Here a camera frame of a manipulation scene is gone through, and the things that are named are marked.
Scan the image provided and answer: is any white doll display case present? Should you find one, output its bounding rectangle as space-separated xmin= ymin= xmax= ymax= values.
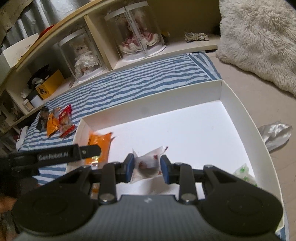
xmin=58 ymin=27 xmax=106 ymax=82

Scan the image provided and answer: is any person left hand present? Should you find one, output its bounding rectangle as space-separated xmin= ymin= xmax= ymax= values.
xmin=0 ymin=195 xmax=16 ymax=214

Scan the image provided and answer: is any small trinket on shelf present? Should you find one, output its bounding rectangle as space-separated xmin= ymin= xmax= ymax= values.
xmin=184 ymin=32 xmax=209 ymax=43

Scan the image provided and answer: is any green white candy packet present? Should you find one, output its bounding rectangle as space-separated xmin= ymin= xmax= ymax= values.
xmin=233 ymin=163 xmax=257 ymax=186

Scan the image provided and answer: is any small clear snack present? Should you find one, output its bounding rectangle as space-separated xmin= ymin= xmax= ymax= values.
xmin=130 ymin=146 xmax=168 ymax=184

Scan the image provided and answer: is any white cylinder cup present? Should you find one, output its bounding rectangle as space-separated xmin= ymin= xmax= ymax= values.
xmin=31 ymin=95 xmax=43 ymax=108

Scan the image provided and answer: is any white shallow box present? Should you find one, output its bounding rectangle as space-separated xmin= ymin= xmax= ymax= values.
xmin=66 ymin=79 xmax=286 ymax=232

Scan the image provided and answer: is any silver foil bag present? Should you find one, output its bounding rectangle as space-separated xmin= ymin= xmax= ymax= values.
xmin=258 ymin=121 xmax=293 ymax=152

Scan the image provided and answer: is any small jar white lid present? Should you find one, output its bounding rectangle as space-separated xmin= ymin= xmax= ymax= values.
xmin=23 ymin=99 xmax=34 ymax=112

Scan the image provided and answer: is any white space heater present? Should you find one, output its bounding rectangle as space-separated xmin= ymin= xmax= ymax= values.
xmin=16 ymin=126 xmax=29 ymax=151

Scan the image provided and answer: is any blue striped bed sheet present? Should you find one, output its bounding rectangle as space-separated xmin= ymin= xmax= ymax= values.
xmin=17 ymin=52 xmax=223 ymax=186

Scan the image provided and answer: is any red clear snack packet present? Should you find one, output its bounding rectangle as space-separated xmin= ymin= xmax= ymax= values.
xmin=59 ymin=104 xmax=75 ymax=138

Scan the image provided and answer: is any pink doll display case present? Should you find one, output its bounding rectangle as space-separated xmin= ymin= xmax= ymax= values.
xmin=104 ymin=1 xmax=166 ymax=61

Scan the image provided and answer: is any large white box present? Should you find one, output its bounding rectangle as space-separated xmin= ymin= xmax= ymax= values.
xmin=1 ymin=33 xmax=39 ymax=75

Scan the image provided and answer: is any yellow black box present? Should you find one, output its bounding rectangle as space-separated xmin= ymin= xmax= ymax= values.
xmin=36 ymin=70 xmax=65 ymax=100

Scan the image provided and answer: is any fluffy white pillow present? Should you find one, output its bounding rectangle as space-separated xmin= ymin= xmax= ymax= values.
xmin=216 ymin=1 xmax=295 ymax=94

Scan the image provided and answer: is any black orange snack packet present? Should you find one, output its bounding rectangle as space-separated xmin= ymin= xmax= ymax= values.
xmin=36 ymin=106 xmax=50 ymax=132

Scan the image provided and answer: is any long orange snack packet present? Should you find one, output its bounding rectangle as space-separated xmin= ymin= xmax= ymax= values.
xmin=84 ymin=131 xmax=114 ymax=195

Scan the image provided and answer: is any wooden headboard shelf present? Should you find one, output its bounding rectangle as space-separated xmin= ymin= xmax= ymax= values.
xmin=1 ymin=1 xmax=220 ymax=133

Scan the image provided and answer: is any short orange snack packet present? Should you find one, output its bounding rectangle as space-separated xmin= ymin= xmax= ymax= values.
xmin=47 ymin=108 xmax=61 ymax=137

